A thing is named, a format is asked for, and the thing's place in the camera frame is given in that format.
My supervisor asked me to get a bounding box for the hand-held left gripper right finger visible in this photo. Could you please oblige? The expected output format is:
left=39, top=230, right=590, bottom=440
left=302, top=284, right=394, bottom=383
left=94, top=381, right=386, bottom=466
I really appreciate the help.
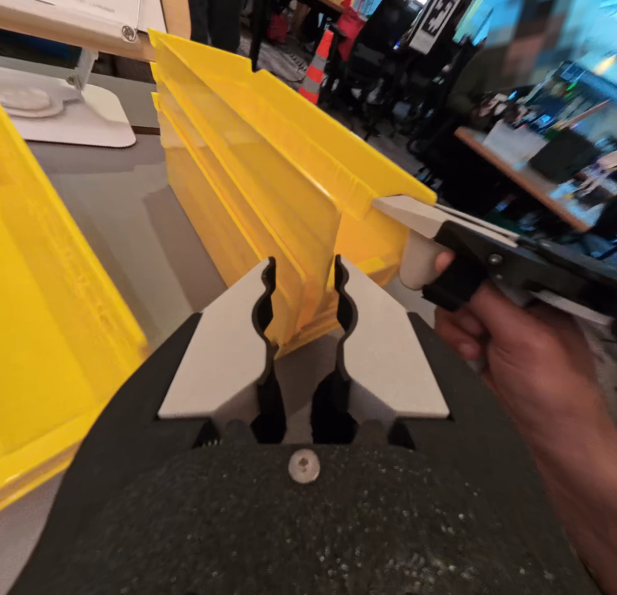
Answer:
left=311, top=256, right=452, bottom=442

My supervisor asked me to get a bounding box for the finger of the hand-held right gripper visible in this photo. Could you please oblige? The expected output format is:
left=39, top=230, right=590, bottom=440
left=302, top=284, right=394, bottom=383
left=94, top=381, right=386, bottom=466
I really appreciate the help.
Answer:
left=434, top=205, right=519, bottom=248
left=371, top=195, right=454, bottom=239

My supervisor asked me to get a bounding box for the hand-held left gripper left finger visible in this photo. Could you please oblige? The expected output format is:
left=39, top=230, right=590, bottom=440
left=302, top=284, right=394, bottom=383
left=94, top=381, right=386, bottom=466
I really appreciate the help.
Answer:
left=157, top=257, right=287, bottom=442

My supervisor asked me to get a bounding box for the person's right forearm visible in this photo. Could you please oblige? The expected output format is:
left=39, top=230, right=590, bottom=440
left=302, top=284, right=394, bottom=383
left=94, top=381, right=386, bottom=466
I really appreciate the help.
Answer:
left=525, top=388, right=617, bottom=595

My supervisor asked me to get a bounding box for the grey desk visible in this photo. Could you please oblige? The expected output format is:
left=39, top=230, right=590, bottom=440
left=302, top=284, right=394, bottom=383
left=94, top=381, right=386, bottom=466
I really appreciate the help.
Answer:
left=0, top=58, right=437, bottom=579

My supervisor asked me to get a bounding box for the person's right hand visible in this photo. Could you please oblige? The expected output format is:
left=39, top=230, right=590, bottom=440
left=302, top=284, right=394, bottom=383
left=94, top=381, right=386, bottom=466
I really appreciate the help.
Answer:
left=434, top=284, right=605, bottom=429

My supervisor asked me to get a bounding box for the cluttered wooden background table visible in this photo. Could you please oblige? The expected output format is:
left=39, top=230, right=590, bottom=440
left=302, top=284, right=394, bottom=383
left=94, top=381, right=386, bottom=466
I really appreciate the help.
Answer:
left=454, top=99, right=617, bottom=234

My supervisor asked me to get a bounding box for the white box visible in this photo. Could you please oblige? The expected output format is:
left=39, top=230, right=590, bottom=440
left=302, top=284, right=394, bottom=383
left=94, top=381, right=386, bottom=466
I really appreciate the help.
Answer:
left=482, top=120, right=548, bottom=169

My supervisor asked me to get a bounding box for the black bag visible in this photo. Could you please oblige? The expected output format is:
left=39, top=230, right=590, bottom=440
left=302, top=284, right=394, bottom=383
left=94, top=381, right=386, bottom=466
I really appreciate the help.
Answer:
left=528, top=130, right=603, bottom=184

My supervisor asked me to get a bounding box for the black office chair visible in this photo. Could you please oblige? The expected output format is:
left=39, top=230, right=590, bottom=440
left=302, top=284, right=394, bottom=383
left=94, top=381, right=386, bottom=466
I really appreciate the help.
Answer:
left=347, top=0, right=437, bottom=140

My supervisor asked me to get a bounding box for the orange traffic cone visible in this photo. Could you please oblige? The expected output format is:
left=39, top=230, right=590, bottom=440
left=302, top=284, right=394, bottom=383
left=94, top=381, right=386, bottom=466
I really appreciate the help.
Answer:
left=298, top=29, right=335, bottom=105

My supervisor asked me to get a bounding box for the red chair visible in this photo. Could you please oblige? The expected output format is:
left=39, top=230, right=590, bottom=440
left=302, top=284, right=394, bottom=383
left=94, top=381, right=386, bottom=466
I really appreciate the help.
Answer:
left=336, top=10, right=367, bottom=62

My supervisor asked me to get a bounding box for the black and white tag sign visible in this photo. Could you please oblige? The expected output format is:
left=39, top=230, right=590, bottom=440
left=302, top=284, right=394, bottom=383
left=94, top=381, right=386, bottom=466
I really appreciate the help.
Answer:
left=407, top=0, right=470, bottom=55

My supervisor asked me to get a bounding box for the red bag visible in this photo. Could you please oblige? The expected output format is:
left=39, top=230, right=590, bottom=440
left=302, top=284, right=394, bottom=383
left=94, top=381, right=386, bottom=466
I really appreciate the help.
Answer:
left=267, top=12, right=290, bottom=44

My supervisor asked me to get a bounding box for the wooden instruction board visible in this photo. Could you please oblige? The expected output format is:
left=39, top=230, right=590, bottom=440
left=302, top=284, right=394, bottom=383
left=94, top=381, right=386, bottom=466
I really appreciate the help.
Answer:
left=0, top=0, right=191, bottom=62

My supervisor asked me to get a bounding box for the printed instruction sheet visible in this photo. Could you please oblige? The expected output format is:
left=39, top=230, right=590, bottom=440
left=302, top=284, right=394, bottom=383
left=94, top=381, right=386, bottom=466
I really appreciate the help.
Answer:
left=0, top=0, right=143, bottom=34

